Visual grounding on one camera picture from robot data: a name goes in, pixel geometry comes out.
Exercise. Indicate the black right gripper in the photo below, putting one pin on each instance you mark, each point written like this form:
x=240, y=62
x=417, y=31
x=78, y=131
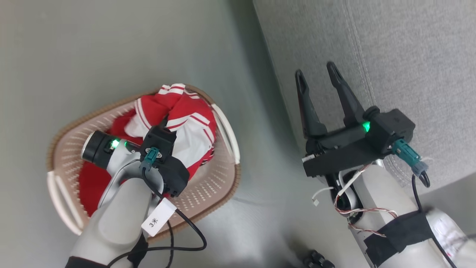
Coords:
x=342, y=152

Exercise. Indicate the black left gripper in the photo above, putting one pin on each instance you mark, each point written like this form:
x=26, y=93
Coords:
x=174, y=175

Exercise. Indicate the red Bulls basketball jersey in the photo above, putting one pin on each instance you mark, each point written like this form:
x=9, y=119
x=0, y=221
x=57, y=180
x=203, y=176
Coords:
x=189, y=128

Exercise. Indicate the red white-striped garment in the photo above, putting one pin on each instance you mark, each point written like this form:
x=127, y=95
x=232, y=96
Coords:
x=91, y=186

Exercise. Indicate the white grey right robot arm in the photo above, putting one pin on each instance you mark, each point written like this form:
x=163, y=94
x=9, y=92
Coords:
x=394, y=201

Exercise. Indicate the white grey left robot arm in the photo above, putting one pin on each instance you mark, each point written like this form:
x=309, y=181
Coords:
x=115, y=212

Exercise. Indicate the black knobbed robot base part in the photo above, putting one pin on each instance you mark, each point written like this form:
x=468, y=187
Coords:
x=316, y=259

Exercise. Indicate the beige perforated laundry basket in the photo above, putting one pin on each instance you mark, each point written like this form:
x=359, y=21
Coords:
x=212, y=193

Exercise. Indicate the grey fabric sofa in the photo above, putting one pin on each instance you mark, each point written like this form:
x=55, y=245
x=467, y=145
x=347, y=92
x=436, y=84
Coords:
x=409, y=56

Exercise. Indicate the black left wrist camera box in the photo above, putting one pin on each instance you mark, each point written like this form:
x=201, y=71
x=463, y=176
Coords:
x=160, y=139

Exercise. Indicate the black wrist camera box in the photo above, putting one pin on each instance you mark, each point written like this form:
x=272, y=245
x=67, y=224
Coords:
x=160, y=139
x=392, y=126

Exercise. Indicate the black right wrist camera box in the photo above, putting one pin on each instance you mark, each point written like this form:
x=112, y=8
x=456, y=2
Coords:
x=392, y=126

